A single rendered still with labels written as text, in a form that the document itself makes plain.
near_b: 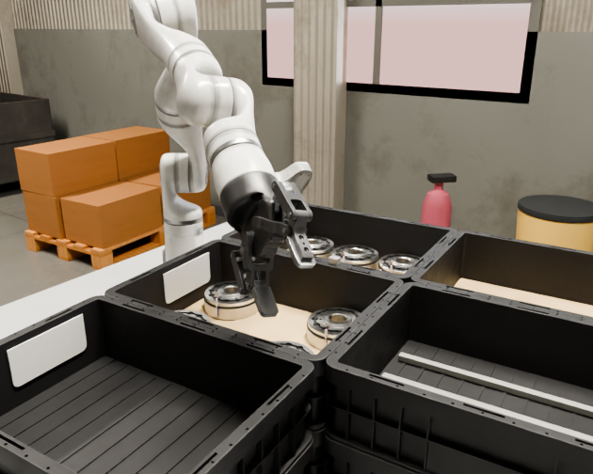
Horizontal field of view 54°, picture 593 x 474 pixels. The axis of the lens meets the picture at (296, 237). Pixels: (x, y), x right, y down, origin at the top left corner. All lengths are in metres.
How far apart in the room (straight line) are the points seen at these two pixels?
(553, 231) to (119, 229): 2.32
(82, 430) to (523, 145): 2.66
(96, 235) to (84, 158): 0.53
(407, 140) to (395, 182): 0.26
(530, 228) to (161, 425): 2.19
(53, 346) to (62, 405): 0.09
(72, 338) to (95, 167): 2.95
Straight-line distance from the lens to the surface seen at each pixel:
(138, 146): 4.09
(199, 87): 0.79
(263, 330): 1.03
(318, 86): 3.51
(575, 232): 2.75
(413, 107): 3.34
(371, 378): 0.73
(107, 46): 5.02
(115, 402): 0.89
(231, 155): 0.71
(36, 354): 0.92
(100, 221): 3.47
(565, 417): 0.91
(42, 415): 0.90
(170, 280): 1.07
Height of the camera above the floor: 1.33
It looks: 20 degrees down
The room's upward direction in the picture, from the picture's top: straight up
